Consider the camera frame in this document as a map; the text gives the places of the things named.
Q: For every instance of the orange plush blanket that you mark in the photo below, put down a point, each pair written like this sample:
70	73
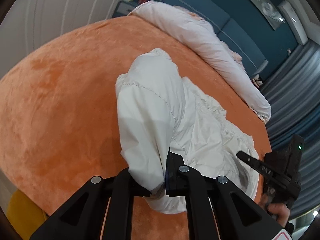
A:
62	105

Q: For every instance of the blue upholstered headboard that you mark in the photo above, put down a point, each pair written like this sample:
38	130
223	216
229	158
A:
212	17

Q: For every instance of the white padded jacket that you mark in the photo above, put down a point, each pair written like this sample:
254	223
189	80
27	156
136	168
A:
150	105

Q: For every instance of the white wardrobe doors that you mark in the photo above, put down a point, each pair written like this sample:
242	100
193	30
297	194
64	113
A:
62	5

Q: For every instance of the pale pink duvet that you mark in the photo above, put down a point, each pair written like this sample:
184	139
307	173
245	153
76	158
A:
200	35

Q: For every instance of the dark nightstand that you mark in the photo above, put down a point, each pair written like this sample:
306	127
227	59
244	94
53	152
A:
122	8

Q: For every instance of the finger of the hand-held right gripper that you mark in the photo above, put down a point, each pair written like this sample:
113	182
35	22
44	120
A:
255	163

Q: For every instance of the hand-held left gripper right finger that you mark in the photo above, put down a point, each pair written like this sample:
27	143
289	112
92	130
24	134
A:
172	177

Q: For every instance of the grey blue curtain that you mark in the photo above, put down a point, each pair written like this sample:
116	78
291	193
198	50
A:
295	92

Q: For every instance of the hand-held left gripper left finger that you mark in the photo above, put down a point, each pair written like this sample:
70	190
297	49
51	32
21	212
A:
125	180

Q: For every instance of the black and white plush toy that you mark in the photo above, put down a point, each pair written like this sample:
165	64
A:
257	80

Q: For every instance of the yellow fabric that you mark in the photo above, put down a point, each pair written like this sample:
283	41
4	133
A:
22	212

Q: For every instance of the silver wall art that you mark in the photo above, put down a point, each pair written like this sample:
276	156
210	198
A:
267	7

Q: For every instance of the person's right hand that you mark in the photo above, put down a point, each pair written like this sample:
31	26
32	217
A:
280	213

